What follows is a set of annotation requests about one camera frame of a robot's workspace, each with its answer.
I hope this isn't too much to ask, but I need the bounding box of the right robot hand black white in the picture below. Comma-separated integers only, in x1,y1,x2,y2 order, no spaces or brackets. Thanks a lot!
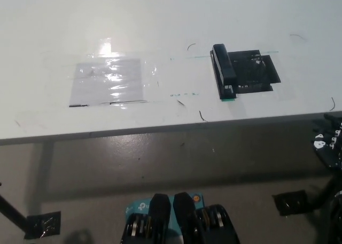
310,113,342,171

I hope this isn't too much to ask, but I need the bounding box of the black tape mark patch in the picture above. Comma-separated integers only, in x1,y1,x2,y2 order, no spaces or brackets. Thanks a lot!
228,49,282,94

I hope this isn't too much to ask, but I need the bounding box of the black stapler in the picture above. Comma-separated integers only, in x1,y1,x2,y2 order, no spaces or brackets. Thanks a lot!
209,43,238,101

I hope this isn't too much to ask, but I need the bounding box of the grey desk leg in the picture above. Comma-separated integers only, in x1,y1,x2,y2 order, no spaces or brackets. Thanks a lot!
31,140,55,210

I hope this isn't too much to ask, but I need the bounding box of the black floor tape patch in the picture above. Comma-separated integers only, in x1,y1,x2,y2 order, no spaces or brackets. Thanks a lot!
25,210,62,240
271,189,309,217

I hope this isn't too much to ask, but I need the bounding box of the clear plastic tape film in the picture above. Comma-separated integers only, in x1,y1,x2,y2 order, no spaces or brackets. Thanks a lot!
60,36,161,110

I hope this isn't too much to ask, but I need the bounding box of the teal router box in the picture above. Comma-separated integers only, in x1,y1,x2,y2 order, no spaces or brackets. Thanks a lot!
125,192,206,232

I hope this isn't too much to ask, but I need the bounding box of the white paper sheet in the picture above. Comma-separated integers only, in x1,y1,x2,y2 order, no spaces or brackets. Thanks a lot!
68,58,144,108

